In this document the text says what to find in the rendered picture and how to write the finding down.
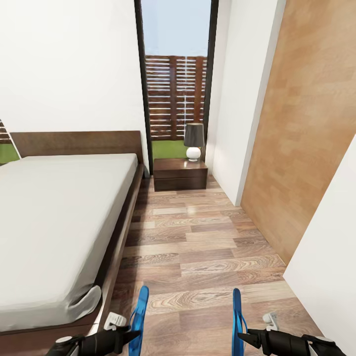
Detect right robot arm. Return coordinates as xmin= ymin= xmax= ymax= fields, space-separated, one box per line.
xmin=237 ymin=311 xmax=346 ymax=356

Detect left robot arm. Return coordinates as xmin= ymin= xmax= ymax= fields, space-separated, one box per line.
xmin=44 ymin=312 xmax=140 ymax=356

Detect sandal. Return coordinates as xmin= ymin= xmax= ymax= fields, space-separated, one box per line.
xmin=231 ymin=288 xmax=248 ymax=356
xmin=129 ymin=286 xmax=149 ymax=356

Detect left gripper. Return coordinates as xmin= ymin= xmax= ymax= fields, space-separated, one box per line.
xmin=94 ymin=326 xmax=140 ymax=356

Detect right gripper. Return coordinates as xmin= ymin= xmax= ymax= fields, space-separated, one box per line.
xmin=237 ymin=329 xmax=293 ymax=356

